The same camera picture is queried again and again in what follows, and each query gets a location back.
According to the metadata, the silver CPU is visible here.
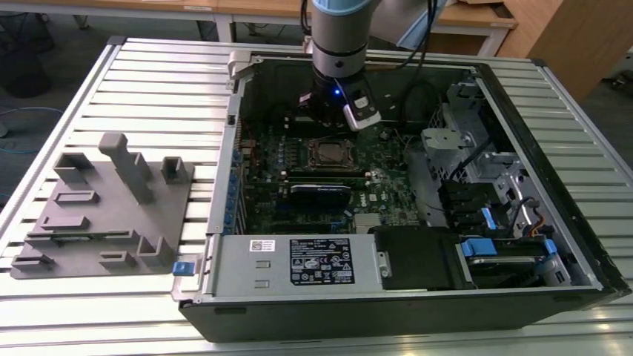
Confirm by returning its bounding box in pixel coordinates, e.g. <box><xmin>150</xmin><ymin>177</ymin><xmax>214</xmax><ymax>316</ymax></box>
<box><xmin>317</xmin><ymin>143</ymin><xmax>346</xmax><ymax>162</ymax></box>

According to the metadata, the CPU socket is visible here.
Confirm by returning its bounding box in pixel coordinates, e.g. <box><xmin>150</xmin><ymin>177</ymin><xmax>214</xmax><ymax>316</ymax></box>
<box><xmin>305</xmin><ymin>137</ymin><xmax>361</xmax><ymax>172</ymax></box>

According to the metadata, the grey case latch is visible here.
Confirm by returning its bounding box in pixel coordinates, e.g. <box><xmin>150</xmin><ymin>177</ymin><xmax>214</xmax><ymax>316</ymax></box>
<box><xmin>228</xmin><ymin>50</ymin><xmax>253</xmax><ymax>81</ymax></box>

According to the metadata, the black graphics card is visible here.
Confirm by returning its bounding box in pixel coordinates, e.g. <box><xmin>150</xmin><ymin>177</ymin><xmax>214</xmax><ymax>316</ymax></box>
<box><xmin>289</xmin><ymin>182</ymin><xmax>353</xmax><ymax>213</ymax></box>

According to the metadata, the silver metal drive cage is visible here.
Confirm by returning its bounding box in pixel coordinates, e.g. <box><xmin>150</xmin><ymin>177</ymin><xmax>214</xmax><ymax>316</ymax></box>
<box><xmin>402</xmin><ymin>83</ymin><xmax>554</xmax><ymax>238</ymax></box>

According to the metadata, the green motherboard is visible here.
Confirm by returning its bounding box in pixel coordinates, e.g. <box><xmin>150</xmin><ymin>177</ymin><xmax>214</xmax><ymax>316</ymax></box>
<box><xmin>236</xmin><ymin>122</ymin><xmax>432</xmax><ymax>237</ymax></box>

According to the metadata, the silver chipset heatsink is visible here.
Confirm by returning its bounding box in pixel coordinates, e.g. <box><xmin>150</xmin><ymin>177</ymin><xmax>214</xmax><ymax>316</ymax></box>
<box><xmin>353</xmin><ymin>213</ymin><xmax>386</xmax><ymax>228</ymax></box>

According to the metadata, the wooden top desk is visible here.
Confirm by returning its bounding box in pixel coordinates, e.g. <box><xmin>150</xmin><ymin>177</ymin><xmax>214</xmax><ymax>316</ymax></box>
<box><xmin>0</xmin><ymin>0</ymin><xmax>233</xmax><ymax>44</ymax></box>
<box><xmin>217</xmin><ymin>0</ymin><xmax>519</xmax><ymax>57</ymax></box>

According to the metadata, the grey power supply unit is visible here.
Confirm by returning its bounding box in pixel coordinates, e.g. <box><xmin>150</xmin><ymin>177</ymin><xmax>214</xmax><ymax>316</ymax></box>
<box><xmin>197</xmin><ymin>233</ymin><xmax>392</xmax><ymax>297</ymax></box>

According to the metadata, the hard disk in blue carrier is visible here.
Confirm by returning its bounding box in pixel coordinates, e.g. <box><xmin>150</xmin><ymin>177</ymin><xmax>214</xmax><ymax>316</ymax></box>
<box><xmin>457</xmin><ymin>237</ymin><xmax>562</xmax><ymax>289</ymax></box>

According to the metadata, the grey parts rack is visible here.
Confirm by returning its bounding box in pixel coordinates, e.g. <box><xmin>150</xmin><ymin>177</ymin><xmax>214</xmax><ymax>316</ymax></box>
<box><xmin>8</xmin><ymin>132</ymin><xmax>197</xmax><ymax>281</ymax></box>

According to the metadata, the wooden cabinet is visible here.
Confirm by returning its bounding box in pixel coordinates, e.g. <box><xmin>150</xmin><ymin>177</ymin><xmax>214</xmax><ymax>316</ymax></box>
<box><xmin>495</xmin><ymin>0</ymin><xmax>633</xmax><ymax>102</ymax></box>

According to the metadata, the black open PC case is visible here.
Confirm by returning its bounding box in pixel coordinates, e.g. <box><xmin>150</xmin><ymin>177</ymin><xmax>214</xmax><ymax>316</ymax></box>
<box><xmin>170</xmin><ymin>50</ymin><xmax>633</xmax><ymax>344</ymax></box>

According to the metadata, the black office chair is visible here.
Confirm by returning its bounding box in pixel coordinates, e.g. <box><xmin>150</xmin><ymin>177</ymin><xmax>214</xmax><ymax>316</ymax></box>
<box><xmin>0</xmin><ymin>10</ymin><xmax>56</xmax><ymax>99</ymax></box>

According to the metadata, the green RAM stick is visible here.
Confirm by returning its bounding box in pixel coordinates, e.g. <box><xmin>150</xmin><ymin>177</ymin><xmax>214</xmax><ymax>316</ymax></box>
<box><xmin>48</xmin><ymin>231</ymin><xmax>109</xmax><ymax>244</ymax></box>

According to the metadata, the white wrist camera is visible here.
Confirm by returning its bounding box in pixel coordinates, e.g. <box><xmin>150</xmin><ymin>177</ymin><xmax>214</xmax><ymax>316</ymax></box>
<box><xmin>342</xmin><ymin>94</ymin><xmax>384</xmax><ymax>131</ymax></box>

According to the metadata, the black looped cable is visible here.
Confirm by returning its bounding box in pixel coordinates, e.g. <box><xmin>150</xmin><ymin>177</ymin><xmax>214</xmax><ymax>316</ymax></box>
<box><xmin>398</xmin><ymin>79</ymin><xmax>440</xmax><ymax>125</ymax></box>

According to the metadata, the coloured power wire bundle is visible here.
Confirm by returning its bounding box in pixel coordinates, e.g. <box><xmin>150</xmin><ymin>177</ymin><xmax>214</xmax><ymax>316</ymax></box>
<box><xmin>523</xmin><ymin>218</ymin><xmax>550</xmax><ymax>238</ymax></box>

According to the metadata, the blue floor cable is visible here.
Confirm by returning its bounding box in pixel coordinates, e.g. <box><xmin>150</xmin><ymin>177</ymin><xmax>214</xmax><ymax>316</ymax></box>
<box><xmin>0</xmin><ymin>105</ymin><xmax>65</xmax><ymax>156</ymax></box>

